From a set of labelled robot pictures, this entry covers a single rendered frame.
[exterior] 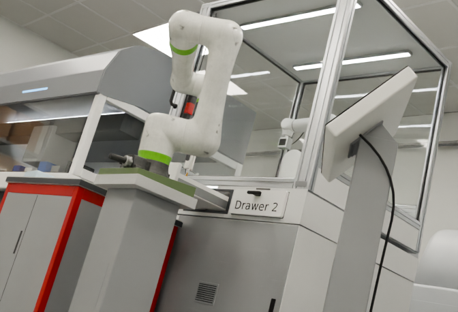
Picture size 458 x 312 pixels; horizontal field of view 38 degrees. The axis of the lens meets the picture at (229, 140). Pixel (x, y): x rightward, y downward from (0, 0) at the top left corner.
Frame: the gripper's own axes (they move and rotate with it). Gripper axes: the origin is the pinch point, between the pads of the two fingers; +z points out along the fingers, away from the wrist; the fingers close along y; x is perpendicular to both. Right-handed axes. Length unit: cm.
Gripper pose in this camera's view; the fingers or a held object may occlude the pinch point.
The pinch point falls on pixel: (189, 161)
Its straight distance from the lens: 280.8
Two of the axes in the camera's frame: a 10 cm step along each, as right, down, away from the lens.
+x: 7.1, -0.2, -7.0
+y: -6.5, -3.8, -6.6
